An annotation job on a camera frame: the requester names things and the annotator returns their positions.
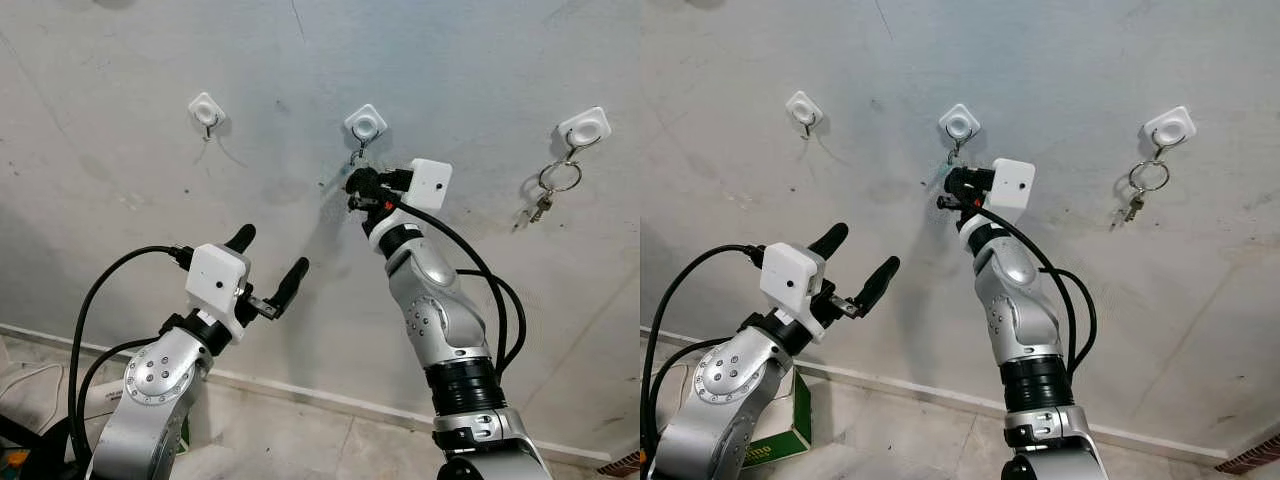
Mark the key bunch with black key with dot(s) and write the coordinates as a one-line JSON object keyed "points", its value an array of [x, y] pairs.
{"points": [[955, 157], [356, 158]]}

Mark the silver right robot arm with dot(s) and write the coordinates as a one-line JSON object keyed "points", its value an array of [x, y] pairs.
{"points": [[440, 310], [1025, 310]]}

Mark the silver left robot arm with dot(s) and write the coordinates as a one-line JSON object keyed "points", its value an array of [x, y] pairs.
{"points": [[150, 400], [715, 400]]}

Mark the green white cardboard box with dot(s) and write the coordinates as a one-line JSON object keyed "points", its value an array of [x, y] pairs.
{"points": [[184, 435], [785, 430]]}

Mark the dark red ribbed mat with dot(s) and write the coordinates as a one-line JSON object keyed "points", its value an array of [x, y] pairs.
{"points": [[622, 464], [1255, 455]]}

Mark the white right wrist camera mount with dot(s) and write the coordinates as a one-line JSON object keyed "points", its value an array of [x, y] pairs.
{"points": [[1013, 185], [430, 184]]}

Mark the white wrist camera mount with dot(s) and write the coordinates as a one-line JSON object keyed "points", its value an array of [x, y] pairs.
{"points": [[1013, 185], [215, 285], [790, 285], [430, 184]]}

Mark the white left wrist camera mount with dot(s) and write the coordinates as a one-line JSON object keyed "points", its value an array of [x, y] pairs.
{"points": [[790, 285], [215, 285]]}

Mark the white square wall hook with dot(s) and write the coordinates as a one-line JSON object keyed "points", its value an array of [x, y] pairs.
{"points": [[207, 108], [585, 128], [960, 122], [803, 106], [1171, 127], [366, 122]]}

